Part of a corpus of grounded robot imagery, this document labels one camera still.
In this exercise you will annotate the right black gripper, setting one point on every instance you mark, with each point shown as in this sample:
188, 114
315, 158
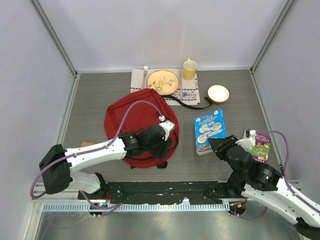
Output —
215, 142

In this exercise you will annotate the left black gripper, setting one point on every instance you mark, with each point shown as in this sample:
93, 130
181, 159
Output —
161, 153

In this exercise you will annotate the blue comic cover book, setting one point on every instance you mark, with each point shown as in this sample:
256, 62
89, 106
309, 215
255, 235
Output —
210, 125

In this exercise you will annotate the red backpack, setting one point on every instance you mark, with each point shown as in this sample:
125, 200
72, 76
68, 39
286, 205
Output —
134, 113

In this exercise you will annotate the purple treehouse book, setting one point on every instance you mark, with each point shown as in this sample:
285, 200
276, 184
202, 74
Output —
260, 151

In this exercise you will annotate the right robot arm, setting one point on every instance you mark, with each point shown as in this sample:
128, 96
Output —
264, 184

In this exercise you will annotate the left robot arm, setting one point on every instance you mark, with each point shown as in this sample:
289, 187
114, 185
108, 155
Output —
61, 168

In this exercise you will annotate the white orange bowl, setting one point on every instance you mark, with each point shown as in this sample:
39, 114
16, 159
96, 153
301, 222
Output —
218, 94

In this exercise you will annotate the patterned white placemat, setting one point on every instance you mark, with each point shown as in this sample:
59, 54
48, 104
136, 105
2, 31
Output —
191, 94

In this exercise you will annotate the bird pattern wooden plate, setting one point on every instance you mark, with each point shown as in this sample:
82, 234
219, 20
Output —
164, 82

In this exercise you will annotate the yellow mug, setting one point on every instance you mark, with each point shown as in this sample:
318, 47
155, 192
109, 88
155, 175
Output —
189, 69

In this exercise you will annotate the tan leather wallet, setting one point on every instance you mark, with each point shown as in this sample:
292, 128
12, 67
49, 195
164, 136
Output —
86, 144

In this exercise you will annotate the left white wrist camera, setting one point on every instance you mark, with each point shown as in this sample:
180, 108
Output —
167, 126

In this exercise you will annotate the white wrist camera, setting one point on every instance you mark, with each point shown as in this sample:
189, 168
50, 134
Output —
167, 126
248, 140

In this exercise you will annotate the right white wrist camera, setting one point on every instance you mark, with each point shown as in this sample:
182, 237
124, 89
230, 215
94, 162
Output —
248, 140

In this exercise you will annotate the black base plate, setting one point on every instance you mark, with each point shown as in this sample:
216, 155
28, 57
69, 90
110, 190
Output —
164, 192

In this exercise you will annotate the pink handled knife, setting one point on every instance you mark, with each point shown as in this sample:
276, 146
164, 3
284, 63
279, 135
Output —
180, 84

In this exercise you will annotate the pink handled fork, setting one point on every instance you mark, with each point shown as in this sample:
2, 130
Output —
145, 73

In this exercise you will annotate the white slotted cable duct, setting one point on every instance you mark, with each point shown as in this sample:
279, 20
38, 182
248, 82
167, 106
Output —
183, 207

